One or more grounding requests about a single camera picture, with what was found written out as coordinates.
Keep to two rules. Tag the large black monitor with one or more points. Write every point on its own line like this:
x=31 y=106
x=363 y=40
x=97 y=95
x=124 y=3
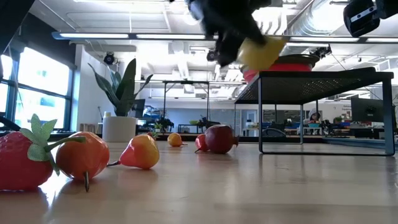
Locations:
x=368 y=109

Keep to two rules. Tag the green snake plant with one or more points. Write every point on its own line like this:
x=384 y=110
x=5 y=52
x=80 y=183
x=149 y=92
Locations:
x=126 y=90

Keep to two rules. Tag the red collapsible colander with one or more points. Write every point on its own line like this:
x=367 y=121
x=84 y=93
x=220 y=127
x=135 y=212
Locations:
x=292 y=67

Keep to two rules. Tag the white plant pot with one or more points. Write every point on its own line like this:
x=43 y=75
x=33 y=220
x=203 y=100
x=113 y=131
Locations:
x=119 y=129

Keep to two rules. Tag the red toy strawberry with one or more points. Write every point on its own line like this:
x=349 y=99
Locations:
x=18 y=165
x=152 y=135

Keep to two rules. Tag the small background potted plant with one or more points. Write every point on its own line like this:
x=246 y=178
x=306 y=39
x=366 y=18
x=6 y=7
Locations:
x=163 y=124

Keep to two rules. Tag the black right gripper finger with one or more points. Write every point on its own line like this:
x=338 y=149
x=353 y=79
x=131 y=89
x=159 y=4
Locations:
x=228 y=51
x=256 y=31

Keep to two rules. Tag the yellow toy lemon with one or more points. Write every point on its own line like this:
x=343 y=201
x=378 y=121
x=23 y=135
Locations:
x=261 y=56

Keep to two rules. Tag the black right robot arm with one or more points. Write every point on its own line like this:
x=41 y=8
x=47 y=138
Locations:
x=367 y=15

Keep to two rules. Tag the small black monitor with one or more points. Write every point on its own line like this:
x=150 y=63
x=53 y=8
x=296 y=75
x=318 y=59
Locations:
x=139 y=108

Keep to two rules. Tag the red apple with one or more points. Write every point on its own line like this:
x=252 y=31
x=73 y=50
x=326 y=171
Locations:
x=220 y=139

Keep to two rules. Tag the black round ceiling spotlight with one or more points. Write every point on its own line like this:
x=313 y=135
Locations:
x=109 y=58
x=210 y=56

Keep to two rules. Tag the silver air duct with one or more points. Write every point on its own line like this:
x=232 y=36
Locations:
x=311 y=21

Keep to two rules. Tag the small white bottle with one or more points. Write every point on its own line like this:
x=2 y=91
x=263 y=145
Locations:
x=107 y=114

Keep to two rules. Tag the black metal frame table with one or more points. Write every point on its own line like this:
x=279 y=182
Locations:
x=186 y=82

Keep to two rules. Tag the red orange toy fruit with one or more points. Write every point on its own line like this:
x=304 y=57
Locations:
x=201 y=142

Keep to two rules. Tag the black office chair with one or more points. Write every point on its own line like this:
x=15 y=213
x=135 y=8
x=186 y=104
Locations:
x=273 y=132

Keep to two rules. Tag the person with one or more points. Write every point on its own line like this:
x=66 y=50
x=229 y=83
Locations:
x=314 y=116

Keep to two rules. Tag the black overhead light bar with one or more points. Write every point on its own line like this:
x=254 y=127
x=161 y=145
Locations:
x=140 y=36

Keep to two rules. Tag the black perforated metal stand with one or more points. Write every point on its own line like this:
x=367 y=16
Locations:
x=311 y=87

